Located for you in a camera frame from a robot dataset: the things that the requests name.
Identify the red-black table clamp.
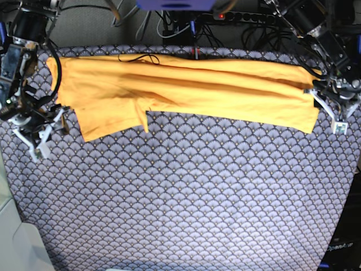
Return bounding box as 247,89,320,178
192,46,200,60

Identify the grey plastic bin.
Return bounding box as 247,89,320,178
1,160,54,270

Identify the yellow T-shirt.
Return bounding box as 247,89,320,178
57,55,319,142

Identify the black OpenArm box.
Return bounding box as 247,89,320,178
318,173,360,270

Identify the black power strip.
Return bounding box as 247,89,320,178
211,11,276,24

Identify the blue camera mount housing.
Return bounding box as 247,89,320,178
137,0,215,11

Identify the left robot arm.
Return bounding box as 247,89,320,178
266,1,360,122

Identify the thin black thread loop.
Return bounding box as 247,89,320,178
117,53,160,65

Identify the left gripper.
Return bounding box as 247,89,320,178
304,78,360,121

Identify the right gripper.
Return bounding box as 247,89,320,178
7,95,71,147

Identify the blue fan-patterned tablecloth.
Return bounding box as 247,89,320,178
1,110,360,270

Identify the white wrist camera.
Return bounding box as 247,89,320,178
331,119,348,135
29,142,50,163

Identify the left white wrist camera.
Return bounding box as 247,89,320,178
331,119,348,135

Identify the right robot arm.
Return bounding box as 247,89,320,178
1,1,64,150

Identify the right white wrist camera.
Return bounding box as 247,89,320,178
29,142,50,163

